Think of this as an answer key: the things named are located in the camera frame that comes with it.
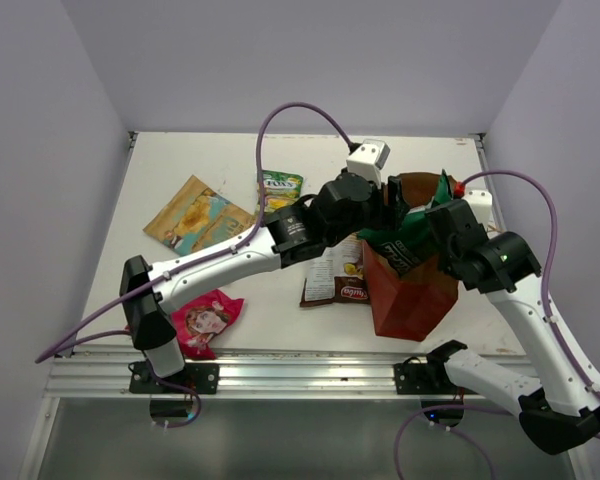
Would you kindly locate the green Fox's candy bag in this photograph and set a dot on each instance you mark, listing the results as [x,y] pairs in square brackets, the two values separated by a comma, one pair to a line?
[279,189]

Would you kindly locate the pink REAL chips bag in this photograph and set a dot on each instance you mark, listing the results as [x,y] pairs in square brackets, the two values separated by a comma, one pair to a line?
[205,322]

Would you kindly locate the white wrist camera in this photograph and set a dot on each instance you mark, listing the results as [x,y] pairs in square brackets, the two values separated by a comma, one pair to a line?
[479,200]
[368,159]

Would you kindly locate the brown white chips bag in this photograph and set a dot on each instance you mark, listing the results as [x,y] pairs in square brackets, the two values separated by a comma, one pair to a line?
[336,277]

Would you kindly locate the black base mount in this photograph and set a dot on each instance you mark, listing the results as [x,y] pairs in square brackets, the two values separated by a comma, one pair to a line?
[415,376]
[202,377]

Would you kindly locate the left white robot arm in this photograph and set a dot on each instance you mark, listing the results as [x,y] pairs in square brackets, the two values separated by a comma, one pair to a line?
[291,235]

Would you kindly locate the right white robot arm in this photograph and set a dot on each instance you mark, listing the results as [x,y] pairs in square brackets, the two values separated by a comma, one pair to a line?
[558,408]

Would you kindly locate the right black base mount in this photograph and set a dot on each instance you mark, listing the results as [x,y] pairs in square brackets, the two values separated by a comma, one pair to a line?
[415,376]

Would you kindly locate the tan kettle chips bag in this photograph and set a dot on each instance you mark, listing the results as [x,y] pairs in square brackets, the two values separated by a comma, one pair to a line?
[197,217]

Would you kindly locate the green REAL chips bag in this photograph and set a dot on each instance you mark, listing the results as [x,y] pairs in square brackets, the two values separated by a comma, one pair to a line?
[412,243]

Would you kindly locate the red brown paper bag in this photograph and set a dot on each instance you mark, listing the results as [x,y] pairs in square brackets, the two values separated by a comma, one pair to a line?
[408,307]

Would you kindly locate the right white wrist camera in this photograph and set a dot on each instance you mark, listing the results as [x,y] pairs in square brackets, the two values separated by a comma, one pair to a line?
[479,200]

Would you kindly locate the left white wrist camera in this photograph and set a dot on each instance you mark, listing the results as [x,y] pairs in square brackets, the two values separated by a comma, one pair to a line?
[368,159]

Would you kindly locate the aluminium mounting rail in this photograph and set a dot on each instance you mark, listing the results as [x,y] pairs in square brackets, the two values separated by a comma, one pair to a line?
[242,376]

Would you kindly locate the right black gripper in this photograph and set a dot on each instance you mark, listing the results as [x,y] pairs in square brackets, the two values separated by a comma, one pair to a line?
[441,259]

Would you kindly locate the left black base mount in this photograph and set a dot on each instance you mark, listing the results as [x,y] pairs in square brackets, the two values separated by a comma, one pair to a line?
[202,377]

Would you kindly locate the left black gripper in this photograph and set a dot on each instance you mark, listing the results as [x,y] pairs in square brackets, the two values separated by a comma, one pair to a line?
[391,213]

